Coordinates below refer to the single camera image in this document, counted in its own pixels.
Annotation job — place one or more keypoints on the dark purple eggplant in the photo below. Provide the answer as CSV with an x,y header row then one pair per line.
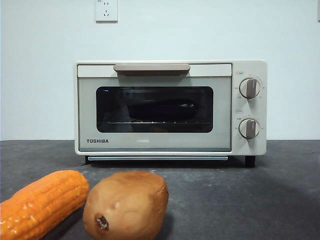
x,y
162,110

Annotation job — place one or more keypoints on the oven door with glass window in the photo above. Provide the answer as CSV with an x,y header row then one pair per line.
x,y
87,112

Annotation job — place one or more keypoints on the cream oven knob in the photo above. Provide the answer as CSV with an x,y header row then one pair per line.
x,y
249,128
249,88

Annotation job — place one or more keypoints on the cream Toshiba toaster oven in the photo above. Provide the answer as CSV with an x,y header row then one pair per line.
x,y
261,67

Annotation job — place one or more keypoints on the brown potato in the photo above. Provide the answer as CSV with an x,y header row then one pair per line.
x,y
125,200

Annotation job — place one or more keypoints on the orange corn cob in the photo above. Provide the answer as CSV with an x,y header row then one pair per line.
x,y
46,200

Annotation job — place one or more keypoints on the white wall socket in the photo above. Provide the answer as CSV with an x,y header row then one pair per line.
x,y
106,11

